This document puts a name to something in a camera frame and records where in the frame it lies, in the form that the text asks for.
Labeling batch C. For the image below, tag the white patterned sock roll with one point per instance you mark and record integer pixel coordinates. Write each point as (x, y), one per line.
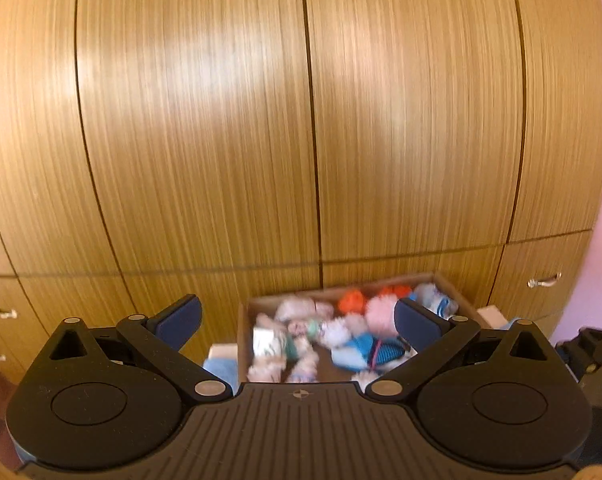
(268, 342)

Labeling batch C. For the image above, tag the cardboard box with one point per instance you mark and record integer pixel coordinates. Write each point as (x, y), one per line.
(244, 340)

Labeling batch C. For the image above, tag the white fuzzy purple-banded sock roll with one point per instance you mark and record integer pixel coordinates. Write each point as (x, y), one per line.
(303, 370)

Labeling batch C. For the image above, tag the white blue-trimmed sock roll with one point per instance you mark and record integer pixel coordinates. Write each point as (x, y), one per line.
(431, 297)

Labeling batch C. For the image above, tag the pink fluffy sock roll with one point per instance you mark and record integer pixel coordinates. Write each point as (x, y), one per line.
(378, 312)

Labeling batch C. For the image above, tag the pink teal multicoloured sock roll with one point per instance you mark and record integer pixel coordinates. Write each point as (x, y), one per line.
(306, 335)

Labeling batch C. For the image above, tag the wooden wardrobe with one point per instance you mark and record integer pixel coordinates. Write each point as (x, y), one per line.
(206, 110)

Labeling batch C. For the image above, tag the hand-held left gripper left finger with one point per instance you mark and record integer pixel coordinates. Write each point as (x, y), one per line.
(181, 320)

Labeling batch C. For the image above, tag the pale pink sock roll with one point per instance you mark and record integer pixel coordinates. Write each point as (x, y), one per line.
(296, 307)

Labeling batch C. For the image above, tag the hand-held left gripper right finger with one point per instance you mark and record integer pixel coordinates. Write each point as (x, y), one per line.
(416, 327)

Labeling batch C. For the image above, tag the blue black knit sock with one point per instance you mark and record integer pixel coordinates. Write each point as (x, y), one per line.
(366, 352)

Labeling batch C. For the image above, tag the orange sock roll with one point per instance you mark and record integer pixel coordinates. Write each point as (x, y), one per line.
(351, 302)
(396, 291)

